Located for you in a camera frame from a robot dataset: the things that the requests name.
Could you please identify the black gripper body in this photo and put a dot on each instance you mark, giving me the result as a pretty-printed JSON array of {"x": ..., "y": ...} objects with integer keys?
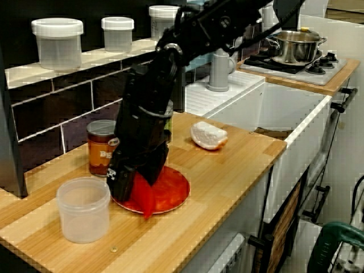
[{"x": 139, "y": 136}]

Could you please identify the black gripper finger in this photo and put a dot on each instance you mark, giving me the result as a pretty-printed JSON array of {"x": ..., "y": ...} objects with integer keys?
[
  {"x": 155, "y": 167},
  {"x": 120, "y": 185}
]

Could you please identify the red toy pepper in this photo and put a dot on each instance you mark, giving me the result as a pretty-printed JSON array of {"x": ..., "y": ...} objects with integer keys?
[{"x": 145, "y": 199}]

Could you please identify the green peas can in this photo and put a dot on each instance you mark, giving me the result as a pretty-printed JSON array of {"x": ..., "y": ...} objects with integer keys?
[{"x": 170, "y": 125}]

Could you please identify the orange beans can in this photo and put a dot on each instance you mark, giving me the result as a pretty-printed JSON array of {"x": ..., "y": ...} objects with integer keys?
[{"x": 98, "y": 153}]

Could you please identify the white toy sushi piece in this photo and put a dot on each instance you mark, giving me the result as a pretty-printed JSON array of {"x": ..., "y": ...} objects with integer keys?
[{"x": 207, "y": 135}]

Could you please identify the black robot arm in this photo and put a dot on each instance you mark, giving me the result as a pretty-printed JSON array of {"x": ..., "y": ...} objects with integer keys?
[{"x": 213, "y": 25}]

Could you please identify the red plate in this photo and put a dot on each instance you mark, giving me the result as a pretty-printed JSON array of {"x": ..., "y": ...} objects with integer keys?
[{"x": 173, "y": 193}]

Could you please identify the clear open plastic jar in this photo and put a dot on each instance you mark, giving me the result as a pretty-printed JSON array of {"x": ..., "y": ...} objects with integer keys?
[{"x": 82, "y": 213}]

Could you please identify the dark tiled backsplash shelf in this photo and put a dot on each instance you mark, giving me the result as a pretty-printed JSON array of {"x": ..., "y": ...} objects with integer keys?
[{"x": 71, "y": 99}]

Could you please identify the white counter cabinet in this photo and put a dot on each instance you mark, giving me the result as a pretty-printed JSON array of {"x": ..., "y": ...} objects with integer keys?
[{"x": 241, "y": 204}]

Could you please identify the grey toy faucet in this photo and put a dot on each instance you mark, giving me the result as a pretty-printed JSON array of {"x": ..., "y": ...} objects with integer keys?
[{"x": 219, "y": 74}]

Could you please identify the small white lidded jar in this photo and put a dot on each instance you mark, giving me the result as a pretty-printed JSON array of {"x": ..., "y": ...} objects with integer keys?
[{"x": 117, "y": 37}]

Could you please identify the grey dishwasher panel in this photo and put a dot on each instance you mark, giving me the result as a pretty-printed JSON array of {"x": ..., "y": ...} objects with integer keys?
[{"x": 227, "y": 256}]

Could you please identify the large white lidded jar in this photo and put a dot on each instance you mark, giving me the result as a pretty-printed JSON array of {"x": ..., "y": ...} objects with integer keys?
[
  {"x": 57, "y": 48},
  {"x": 157, "y": 22}
]

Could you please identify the black burner grate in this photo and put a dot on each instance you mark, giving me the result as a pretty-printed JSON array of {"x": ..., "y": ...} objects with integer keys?
[{"x": 261, "y": 61}]

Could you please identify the white sink unit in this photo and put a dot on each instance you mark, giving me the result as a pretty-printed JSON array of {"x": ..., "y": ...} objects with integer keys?
[{"x": 284, "y": 99}]

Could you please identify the steel cooking pot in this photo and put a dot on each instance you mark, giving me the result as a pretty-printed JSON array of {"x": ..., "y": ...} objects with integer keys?
[{"x": 295, "y": 51}]

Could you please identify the white stove hob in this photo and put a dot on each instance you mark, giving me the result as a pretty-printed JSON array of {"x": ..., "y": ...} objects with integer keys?
[{"x": 318, "y": 78}]

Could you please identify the green clamp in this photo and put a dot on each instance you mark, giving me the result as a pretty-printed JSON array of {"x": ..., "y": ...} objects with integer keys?
[{"x": 327, "y": 244}]

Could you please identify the steel lid yellow knob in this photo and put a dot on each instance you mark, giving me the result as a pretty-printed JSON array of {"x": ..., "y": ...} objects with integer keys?
[{"x": 298, "y": 35}]

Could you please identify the black stove knob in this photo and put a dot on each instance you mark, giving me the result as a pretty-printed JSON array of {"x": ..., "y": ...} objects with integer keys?
[
  {"x": 315, "y": 68},
  {"x": 332, "y": 57},
  {"x": 326, "y": 62}
]

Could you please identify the white stove cabinet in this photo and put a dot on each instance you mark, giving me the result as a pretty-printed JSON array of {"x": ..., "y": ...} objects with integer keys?
[{"x": 347, "y": 142}]

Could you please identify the wood panel black frame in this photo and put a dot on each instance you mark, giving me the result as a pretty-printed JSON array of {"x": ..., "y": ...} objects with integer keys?
[{"x": 284, "y": 227}]

